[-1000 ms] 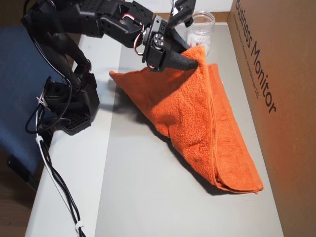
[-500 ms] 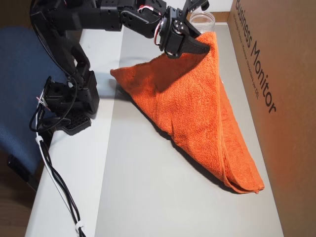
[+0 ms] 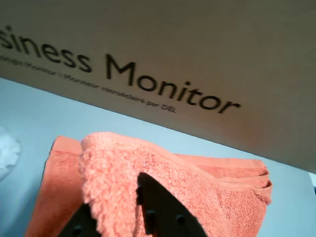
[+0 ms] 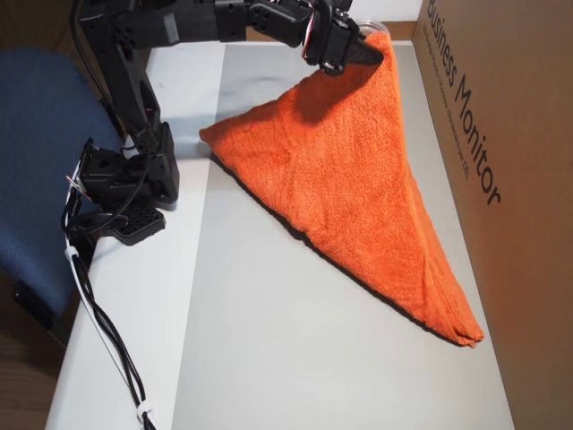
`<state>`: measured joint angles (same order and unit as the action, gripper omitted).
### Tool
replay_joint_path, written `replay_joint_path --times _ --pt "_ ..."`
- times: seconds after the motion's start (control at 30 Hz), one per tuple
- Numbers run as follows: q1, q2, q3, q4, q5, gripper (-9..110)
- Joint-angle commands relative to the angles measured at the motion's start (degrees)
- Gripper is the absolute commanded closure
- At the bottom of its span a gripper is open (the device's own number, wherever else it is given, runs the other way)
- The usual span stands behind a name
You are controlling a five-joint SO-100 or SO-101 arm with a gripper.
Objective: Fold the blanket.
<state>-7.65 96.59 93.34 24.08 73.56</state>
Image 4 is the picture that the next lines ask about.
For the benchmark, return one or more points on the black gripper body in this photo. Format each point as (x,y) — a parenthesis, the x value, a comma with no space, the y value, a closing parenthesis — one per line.
(341,41)

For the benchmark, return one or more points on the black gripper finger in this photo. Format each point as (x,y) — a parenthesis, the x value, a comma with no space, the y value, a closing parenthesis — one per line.
(365,54)

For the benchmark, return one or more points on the orange terry towel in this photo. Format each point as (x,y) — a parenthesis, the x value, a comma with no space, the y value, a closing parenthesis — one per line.
(349,179)

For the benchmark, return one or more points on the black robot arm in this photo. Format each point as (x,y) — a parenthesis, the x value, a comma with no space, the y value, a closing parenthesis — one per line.
(134,89)

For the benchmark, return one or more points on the clear plastic jar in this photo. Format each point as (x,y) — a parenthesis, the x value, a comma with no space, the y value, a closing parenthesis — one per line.
(373,28)

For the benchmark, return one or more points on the brown cardboard monitor box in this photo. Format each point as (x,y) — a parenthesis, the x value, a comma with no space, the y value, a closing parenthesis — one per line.
(515,134)

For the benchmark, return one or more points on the black perforated table clamp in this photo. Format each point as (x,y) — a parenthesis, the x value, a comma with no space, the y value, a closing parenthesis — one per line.
(139,224)

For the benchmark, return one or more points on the grey table mat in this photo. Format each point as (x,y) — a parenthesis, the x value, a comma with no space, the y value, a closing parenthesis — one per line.
(291,358)

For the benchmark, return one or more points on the blue office chair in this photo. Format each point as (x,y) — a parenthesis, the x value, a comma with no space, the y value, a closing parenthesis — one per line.
(36,134)

